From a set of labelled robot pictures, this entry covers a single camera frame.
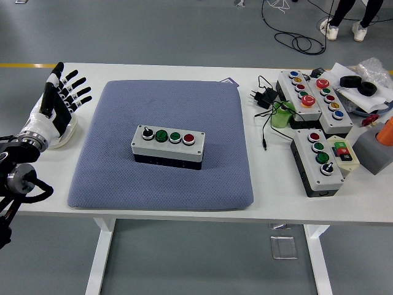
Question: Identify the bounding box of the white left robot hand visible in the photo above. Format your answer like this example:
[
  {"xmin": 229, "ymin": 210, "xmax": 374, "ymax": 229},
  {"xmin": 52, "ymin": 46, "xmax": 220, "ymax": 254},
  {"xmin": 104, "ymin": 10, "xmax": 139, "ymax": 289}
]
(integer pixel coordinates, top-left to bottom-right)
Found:
[{"xmin": 18, "ymin": 61, "xmax": 93, "ymax": 145}]

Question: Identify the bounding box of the grey four-button control box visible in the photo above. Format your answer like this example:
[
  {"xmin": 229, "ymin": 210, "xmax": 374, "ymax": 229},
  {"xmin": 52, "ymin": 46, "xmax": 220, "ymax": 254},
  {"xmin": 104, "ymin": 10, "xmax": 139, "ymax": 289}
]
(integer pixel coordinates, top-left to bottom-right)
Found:
[
  {"xmin": 290, "ymin": 128, "xmax": 345, "ymax": 198},
  {"xmin": 131, "ymin": 124, "xmax": 206, "ymax": 171}
]

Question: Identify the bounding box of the grey five-button control box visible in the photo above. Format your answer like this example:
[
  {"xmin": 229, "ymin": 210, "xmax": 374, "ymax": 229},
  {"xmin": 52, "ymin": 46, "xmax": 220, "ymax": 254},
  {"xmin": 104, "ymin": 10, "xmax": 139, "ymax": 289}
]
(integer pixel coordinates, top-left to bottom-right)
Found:
[
  {"xmin": 275, "ymin": 69, "xmax": 323, "ymax": 129},
  {"xmin": 306, "ymin": 77, "xmax": 354, "ymax": 136}
]

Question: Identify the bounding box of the beige oval tray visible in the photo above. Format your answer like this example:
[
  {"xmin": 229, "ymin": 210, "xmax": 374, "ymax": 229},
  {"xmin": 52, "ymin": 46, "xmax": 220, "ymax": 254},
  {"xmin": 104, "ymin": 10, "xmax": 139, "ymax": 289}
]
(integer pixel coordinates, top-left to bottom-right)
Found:
[{"xmin": 47, "ymin": 118, "xmax": 79, "ymax": 151}]

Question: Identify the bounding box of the white table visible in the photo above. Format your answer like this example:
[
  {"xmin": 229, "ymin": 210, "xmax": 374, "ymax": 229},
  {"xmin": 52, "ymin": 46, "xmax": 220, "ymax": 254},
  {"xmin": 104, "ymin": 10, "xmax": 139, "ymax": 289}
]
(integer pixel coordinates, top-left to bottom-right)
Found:
[{"xmin": 0, "ymin": 62, "xmax": 393, "ymax": 295}]

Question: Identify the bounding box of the blue-grey padded mat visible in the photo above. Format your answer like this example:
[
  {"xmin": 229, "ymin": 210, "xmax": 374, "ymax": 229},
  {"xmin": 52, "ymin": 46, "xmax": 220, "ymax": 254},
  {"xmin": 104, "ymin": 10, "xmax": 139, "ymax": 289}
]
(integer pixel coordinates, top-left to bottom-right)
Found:
[{"xmin": 66, "ymin": 79, "xmax": 255, "ymax": 212}]

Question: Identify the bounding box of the purple label card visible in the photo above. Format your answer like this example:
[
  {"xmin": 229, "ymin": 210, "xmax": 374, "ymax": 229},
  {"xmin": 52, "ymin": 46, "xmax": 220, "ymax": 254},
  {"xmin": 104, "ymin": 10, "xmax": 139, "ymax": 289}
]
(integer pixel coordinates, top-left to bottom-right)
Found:
[{"xmin": 219, "ymin": 76, "xmax": 240, "ymax": 89}]

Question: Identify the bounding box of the black power adapter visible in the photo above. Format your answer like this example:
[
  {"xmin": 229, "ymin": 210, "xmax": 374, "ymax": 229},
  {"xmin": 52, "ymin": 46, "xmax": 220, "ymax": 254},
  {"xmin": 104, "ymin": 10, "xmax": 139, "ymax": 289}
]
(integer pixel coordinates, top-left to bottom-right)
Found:
[{"xmin": 247, "ymin": 87, "xmax": 279, "ymax": 109}]

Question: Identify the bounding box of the green cup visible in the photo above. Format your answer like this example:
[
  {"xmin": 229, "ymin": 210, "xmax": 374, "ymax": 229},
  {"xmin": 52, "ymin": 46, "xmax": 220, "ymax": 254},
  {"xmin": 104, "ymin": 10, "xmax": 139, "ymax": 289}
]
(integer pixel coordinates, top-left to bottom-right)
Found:
[{"xmin": 270, "ymin": 100, "xmax": 296, "ymax": 129}]

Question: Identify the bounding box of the person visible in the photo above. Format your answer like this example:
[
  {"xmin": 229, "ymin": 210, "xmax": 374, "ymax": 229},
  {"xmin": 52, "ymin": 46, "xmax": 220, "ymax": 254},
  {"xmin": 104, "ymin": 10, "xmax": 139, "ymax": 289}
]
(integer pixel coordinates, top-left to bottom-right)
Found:
[{"xmin": 319, "ymin": 0, "xmax": 384, "ymax": 42}]

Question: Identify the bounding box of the blue round plate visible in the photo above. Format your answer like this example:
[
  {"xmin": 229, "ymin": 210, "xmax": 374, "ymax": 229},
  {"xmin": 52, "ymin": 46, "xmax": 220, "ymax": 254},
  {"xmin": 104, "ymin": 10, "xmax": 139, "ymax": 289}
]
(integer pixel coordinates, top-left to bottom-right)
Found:
[{"xmin": 349, "ymin": 101, "xmax": 393, "ymax": 117}]

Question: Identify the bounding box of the white paper sheet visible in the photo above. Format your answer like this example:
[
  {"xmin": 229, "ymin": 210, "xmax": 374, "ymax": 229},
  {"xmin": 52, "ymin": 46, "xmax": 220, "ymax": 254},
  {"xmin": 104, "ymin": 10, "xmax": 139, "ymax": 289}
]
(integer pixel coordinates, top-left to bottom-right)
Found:
[{"xmin": 330, "ymin": 62, "xmax": 393, "ymax": 113}]

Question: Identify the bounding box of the grey block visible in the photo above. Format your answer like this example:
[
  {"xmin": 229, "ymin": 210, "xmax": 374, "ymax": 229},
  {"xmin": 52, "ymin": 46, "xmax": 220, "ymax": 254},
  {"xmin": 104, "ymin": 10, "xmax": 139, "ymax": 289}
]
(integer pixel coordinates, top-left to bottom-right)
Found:
[{"xmin": 352, "ymin": 121, "xmax": 393, "ymax": 176}]

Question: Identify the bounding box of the red valve knob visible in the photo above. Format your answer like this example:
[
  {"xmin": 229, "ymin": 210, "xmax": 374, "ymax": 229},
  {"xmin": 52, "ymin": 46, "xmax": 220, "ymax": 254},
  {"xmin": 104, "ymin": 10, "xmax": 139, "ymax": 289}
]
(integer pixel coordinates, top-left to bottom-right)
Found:
[{"xmin": 361, "ymin": 114, "xmax": 381, "ymax": 127}]

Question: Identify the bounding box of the clear bubble wrap bag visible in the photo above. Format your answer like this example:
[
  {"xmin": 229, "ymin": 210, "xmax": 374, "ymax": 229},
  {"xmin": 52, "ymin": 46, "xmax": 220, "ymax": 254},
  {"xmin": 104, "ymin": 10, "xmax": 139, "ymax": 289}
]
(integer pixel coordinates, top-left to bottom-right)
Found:
[{"xmin": 357, "ymin": 57, "xmax": 393, "ymax": 90}]

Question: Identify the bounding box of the orange cylinder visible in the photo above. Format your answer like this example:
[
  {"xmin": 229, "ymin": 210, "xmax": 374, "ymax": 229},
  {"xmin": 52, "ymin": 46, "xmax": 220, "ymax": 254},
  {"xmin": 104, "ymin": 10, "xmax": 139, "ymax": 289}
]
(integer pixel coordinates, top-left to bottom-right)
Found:
[{"xmin": 376, "ymin": 116, "xmax": 393, "ymax": 147}]

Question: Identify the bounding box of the black adapter cord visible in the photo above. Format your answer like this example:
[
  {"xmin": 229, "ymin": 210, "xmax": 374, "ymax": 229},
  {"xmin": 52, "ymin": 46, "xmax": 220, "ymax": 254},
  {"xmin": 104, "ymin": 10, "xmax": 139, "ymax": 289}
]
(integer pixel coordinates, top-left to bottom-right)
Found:
[{"xmin": 254, "ymin": 75, "xmax": 300, "ymax": 152}]

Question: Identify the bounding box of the white floor cord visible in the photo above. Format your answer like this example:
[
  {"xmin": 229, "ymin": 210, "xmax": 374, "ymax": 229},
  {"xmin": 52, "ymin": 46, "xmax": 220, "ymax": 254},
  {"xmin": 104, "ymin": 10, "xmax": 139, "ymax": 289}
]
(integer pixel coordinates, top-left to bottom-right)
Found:
[{"xmin": 265, "ymin": 0, "xmax": 291, "ymax": 15}]

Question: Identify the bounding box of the black floor cable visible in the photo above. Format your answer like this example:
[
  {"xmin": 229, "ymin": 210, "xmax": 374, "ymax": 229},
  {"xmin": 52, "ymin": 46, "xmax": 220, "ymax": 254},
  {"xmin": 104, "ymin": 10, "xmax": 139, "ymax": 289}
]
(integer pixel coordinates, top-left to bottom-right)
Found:
[{"xmin": 260, "ymin": 0, "xmax": 337, "ymax": 56}]

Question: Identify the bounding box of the black foam ring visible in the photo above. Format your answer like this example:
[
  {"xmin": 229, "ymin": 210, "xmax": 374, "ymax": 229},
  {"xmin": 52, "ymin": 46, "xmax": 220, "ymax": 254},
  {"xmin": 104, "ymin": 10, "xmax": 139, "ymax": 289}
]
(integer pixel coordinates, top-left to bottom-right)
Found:
[
  {"xmin": 358, "ymin": 81, "xmax": 378, "ymax": 96},
  {"xmin": 340, "ymin": 76, "xmax": 363, "ymax": 88}
]

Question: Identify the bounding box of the cream three-button switch box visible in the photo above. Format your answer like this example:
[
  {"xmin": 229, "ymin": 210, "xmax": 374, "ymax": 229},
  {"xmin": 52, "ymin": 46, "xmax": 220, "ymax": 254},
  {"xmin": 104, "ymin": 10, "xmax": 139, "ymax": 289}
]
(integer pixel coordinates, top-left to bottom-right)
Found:
[{"xmin": 326, "ymin": 135, "xmax": 360, "ymax": 178}]

